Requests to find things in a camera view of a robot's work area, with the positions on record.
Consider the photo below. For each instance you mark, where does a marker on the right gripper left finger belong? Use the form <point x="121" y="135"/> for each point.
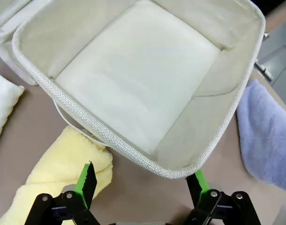
<point x="85" y="185"/>

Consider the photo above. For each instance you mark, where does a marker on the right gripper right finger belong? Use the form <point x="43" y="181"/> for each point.
<point x="201" y="187"/>

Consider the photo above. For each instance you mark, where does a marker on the yellow towel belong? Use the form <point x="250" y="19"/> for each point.
<point x="63" y="154"/>

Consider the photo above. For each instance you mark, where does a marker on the lavender towel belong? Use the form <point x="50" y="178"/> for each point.
<point x="266" y="131"/>

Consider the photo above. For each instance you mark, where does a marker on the cream fabric basket dark-towel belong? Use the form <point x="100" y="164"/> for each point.
<point x="133" y="82"/>

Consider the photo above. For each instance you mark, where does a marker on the white towel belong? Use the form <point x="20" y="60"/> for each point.
<point x="2" y="103"/>

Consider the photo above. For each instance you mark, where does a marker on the cream fabric storage basket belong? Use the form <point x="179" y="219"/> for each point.
<point x="7" y="16"/>

